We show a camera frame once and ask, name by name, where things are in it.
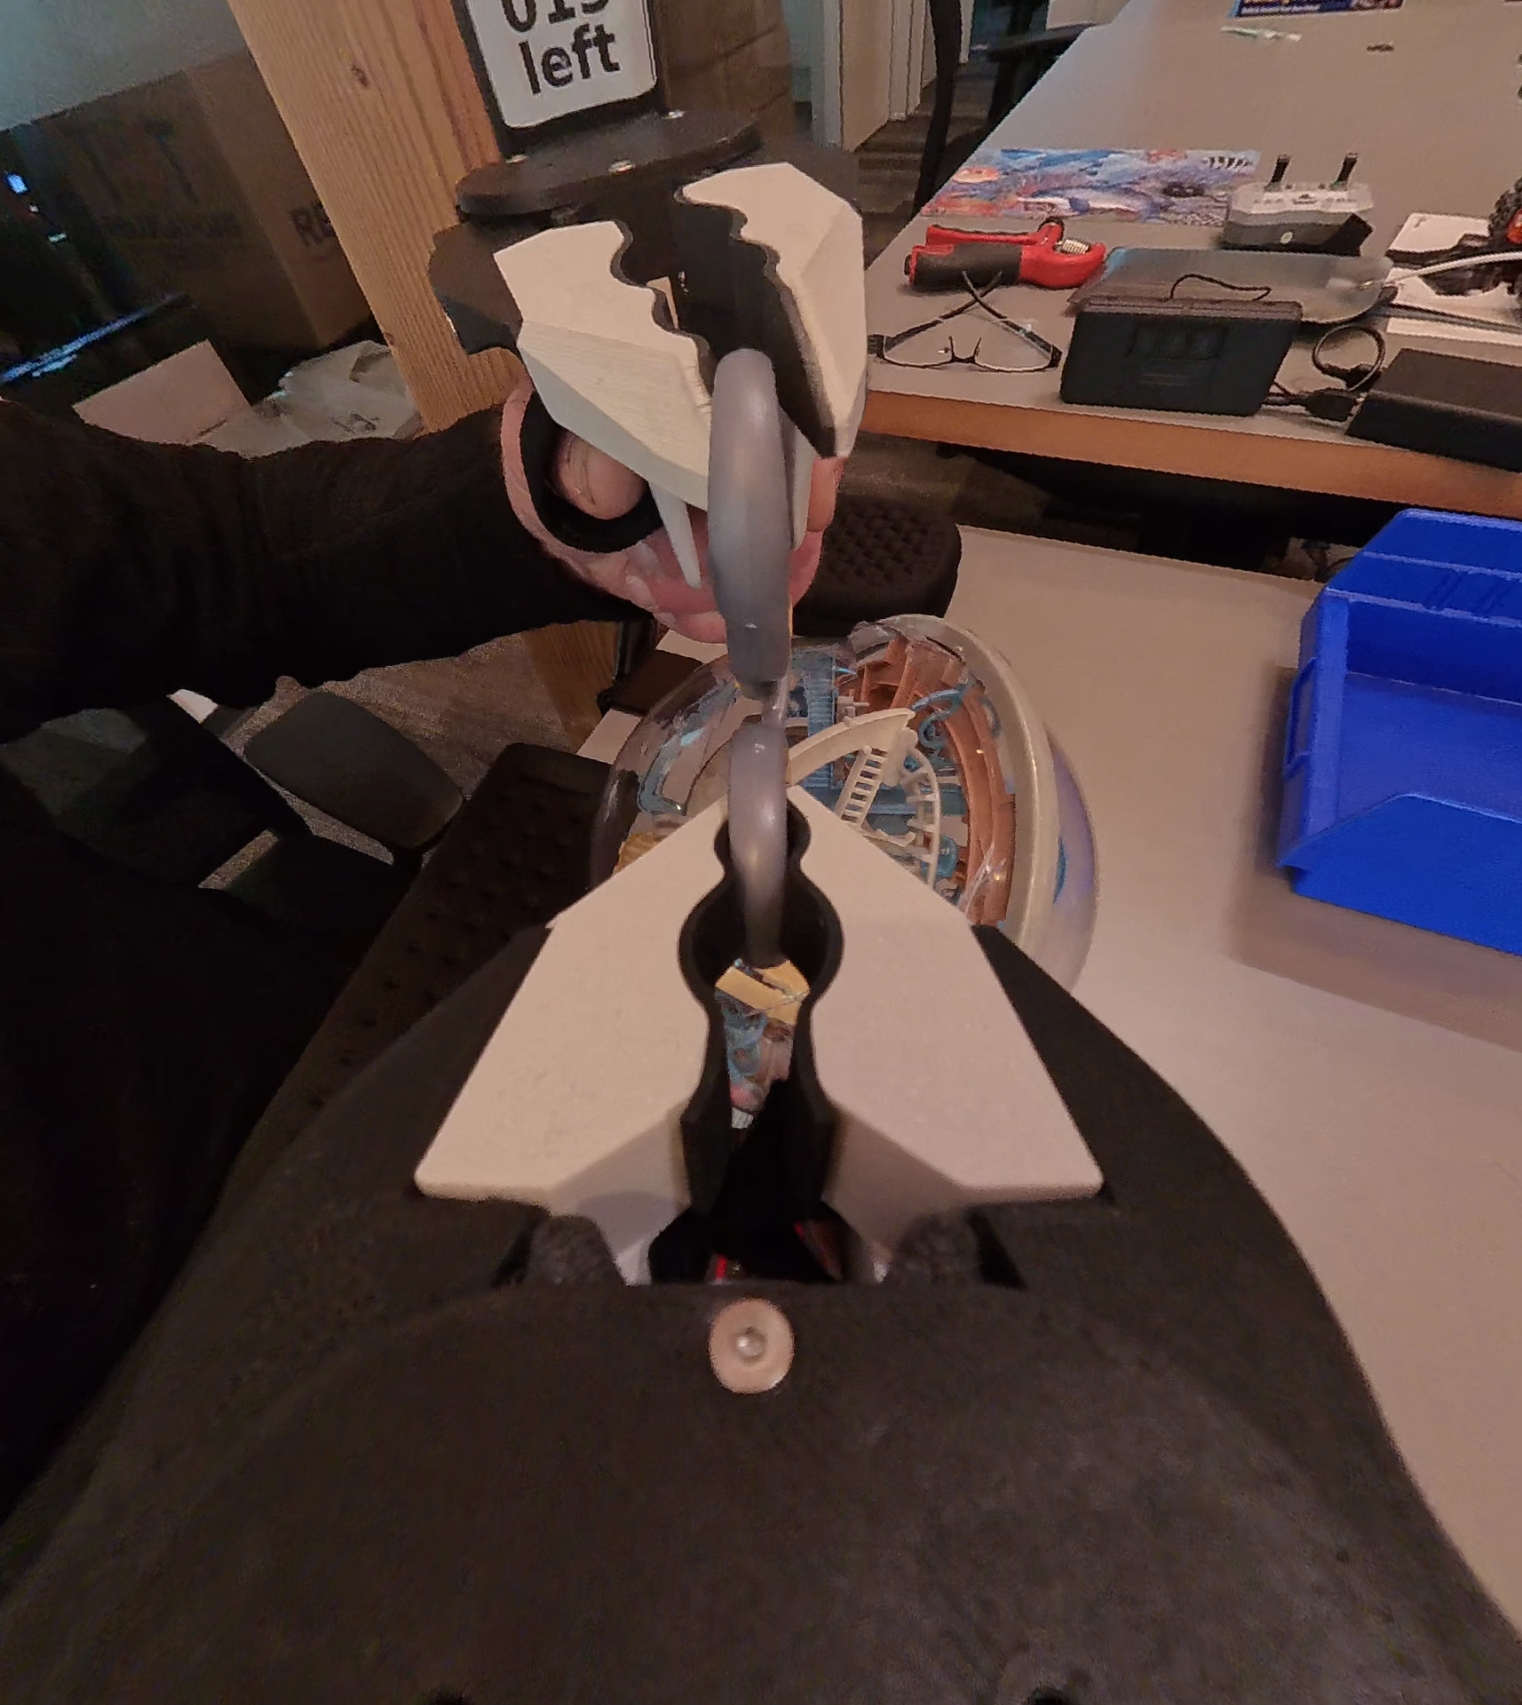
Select white cable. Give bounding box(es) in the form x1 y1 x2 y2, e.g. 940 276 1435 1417
1383 242 1522 297

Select brown cardboard box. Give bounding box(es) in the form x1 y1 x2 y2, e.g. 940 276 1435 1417
35 50 373 357

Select white paper sheet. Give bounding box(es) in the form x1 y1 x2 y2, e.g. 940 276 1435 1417
1380 210 1522 334

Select black rectangular box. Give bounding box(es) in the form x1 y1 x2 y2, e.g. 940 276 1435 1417
1057 293 1305 417

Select person's left hand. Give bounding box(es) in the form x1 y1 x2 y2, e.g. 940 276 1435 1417
500 389 846 649

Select black dimpled foam pad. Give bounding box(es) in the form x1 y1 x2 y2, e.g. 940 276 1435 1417
247 738 635 1160

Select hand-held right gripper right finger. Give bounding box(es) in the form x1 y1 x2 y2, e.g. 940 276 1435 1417
782 785 1105 1288

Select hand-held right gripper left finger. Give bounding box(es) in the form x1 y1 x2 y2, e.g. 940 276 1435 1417
416 806 764 1288

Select colourful printed sheet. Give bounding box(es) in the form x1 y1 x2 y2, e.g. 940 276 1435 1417
920 142 1273 224

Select black chair cushion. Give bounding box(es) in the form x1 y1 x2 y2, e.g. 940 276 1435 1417
789 489 967 636

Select blue bin with white tag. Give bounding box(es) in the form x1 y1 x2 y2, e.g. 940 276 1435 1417
1277 505 1522 986

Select grey remote controller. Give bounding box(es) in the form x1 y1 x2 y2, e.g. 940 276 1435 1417
1221 151 1380 256

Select wooden beam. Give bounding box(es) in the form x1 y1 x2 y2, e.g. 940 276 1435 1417
224 0 622 748

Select person's black jacket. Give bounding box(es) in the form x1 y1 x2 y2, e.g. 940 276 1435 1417
0 667 418 1640

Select person's left forearm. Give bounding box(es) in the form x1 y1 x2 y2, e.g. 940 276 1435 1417
0 384 622 714

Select black eyeglasses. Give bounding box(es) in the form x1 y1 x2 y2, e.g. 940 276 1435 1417
869 283 1067 375

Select red and black hand tool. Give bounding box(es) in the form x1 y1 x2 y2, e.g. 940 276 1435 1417
905 216 1110 293

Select clear maze ball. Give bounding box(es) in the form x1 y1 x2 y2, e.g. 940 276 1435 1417
590 613 1099 1068

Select grey metal plate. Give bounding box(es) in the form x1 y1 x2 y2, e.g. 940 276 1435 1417
1098 242 1398 326

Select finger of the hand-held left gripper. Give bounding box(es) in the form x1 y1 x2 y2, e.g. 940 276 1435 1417
491 216 719 517
680 160 872 461

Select white plastic bag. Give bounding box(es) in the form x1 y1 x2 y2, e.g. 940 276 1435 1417
195 337 428 461

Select black power adapter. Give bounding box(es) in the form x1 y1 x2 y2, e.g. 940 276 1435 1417
1345 346 1522 477

